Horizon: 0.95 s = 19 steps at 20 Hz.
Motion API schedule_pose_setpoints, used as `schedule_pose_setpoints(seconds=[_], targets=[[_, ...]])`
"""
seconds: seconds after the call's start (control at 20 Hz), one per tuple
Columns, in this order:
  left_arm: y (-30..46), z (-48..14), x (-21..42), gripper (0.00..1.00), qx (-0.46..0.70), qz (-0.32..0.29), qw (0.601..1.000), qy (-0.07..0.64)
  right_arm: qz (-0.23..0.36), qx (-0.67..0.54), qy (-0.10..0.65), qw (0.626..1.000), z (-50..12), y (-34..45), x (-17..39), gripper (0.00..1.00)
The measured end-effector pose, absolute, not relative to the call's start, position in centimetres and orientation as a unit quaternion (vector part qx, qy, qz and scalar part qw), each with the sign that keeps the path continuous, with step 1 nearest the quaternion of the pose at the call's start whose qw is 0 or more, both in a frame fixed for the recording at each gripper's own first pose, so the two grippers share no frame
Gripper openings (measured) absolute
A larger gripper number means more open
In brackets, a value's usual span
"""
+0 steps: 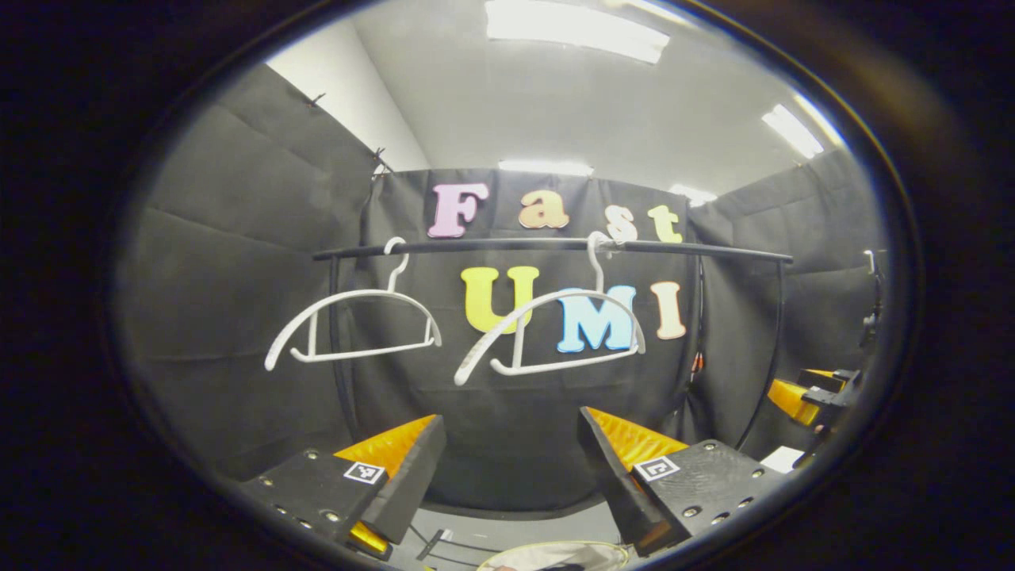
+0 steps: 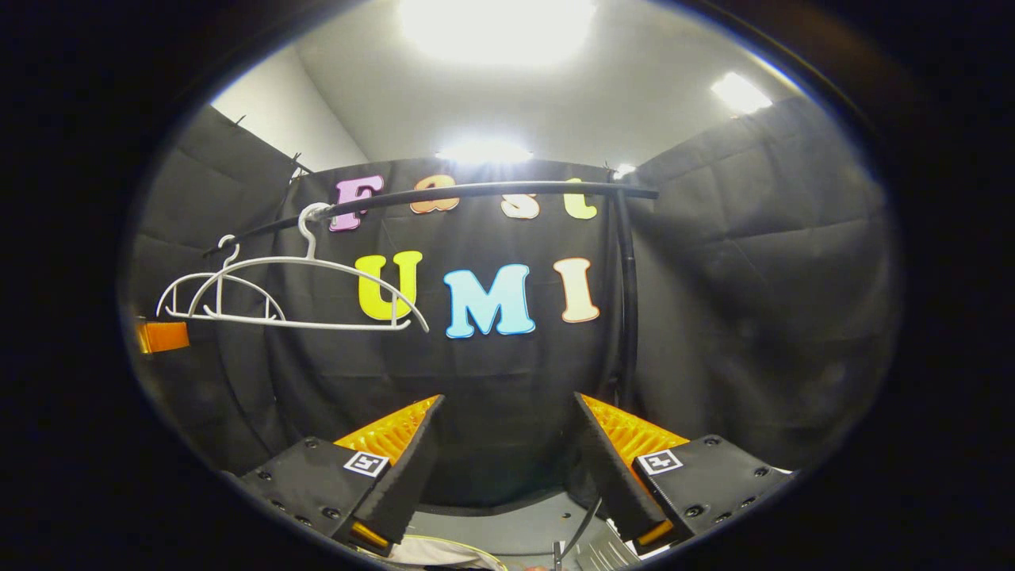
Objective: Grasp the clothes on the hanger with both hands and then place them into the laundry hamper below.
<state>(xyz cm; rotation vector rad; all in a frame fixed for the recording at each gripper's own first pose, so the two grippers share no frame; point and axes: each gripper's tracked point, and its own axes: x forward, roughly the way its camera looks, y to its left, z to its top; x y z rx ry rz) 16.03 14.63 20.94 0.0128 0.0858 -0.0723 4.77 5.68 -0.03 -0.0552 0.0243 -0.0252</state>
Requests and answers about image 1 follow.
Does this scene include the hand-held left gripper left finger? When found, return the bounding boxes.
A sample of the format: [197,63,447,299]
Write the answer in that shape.
[236,412,449,558]

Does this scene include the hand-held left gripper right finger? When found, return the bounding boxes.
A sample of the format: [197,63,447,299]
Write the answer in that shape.
[579,405,787,556]

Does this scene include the beige laundry hamper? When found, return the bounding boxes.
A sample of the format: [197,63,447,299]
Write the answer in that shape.
[474,540,633,571]

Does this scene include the white plastic hanger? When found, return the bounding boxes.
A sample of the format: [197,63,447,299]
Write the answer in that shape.
[264,236,443,372]
[454,232,647,388]

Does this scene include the black metal clothes rack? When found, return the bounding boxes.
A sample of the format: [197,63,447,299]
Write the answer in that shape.
[312,236,795,453]

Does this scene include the white box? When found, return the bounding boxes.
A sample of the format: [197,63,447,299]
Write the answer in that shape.
[759,445,807,476]

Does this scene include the black backdrop cloth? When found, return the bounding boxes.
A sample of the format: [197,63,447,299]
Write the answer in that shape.
[119,63,885,512]

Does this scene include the large ceiling light panel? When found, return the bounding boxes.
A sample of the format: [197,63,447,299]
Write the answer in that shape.
[484,0,672,66]

